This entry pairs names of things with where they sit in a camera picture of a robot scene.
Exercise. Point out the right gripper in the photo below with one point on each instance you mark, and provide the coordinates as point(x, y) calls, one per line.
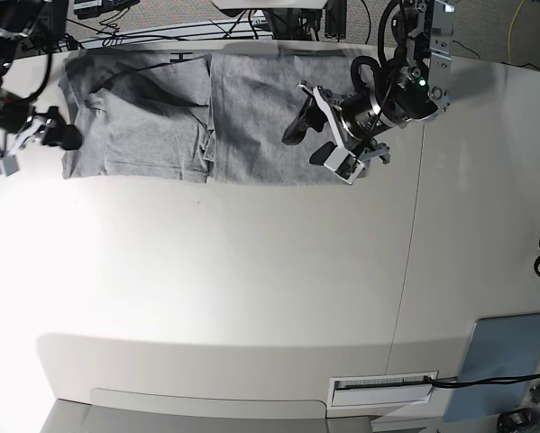
point(28, 125)

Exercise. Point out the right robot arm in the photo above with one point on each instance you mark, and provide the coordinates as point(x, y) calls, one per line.
point(19, 21)

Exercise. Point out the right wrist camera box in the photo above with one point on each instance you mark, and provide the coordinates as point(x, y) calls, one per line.
point(8, 165)

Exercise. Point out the grey T-shirt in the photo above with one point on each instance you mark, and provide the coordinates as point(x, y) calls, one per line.
point(219, 116)

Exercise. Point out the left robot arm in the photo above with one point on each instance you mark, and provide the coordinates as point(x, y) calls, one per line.
point(406, 81)

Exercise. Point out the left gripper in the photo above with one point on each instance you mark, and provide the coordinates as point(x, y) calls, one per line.
point(357, 117)

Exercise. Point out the blue-grey pad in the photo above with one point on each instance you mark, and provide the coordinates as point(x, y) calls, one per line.
point(506, 346)

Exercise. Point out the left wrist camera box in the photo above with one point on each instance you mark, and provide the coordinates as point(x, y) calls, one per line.
point(341, 162)

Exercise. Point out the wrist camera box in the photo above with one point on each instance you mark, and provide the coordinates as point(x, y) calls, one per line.
point(8, 165)
point(341, 162)

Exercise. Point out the black stand behind table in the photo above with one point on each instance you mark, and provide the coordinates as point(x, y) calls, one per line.
point(328, 23)

